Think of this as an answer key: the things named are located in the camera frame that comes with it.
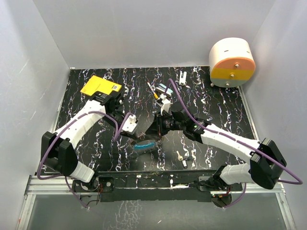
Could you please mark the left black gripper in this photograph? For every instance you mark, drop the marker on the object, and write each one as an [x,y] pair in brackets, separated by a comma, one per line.
[132,136]

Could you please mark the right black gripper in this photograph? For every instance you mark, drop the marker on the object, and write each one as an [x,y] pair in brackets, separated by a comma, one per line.
[156,128]

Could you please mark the blue organizer handle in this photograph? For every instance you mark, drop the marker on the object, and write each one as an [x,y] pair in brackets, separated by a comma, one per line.
[144,146]

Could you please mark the metal key organizer with rings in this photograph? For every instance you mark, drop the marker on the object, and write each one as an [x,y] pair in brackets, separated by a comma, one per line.
[148,138]

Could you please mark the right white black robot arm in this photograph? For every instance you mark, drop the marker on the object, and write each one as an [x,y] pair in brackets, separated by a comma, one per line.
[263,162]

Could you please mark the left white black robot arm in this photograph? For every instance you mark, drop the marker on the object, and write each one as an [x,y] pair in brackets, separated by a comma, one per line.
[58,148]

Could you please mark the white tagged key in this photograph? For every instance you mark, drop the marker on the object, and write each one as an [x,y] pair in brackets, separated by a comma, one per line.
[182,160]

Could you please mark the white orange pen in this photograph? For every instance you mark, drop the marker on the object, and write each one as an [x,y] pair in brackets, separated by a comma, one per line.
[152,90]

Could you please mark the teal white stapler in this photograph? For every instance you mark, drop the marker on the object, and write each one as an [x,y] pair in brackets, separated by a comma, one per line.
[161,88]

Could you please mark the white plastic clip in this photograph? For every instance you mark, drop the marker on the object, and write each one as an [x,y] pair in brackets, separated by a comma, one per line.
[182,78]

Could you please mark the yellow notepad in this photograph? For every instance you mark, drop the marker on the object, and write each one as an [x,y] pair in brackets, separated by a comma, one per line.
[98,84]

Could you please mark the white orange yellow drum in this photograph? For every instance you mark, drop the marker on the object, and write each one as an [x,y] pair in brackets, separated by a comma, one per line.
[231,63]

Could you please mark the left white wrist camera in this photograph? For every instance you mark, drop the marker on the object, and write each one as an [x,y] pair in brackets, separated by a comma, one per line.
[130,125]

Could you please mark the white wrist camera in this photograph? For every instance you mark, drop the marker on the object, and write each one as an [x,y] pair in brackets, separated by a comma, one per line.
[164,104]
[130,125]

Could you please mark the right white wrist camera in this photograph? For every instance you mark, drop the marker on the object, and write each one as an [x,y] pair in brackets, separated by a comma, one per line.
[164,104]

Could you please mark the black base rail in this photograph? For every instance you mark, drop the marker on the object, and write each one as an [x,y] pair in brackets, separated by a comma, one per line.
[154,185]

